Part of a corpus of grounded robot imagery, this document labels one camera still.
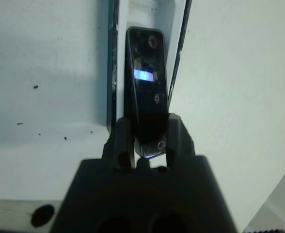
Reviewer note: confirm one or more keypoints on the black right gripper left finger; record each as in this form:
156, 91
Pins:
121, 150

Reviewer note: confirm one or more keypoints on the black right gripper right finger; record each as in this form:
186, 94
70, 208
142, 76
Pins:
181, 143

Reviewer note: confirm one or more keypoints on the black box with white insert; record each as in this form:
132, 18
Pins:
112, 60

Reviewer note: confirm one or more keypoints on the slim black bar camera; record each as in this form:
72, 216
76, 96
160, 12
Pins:
147, 85

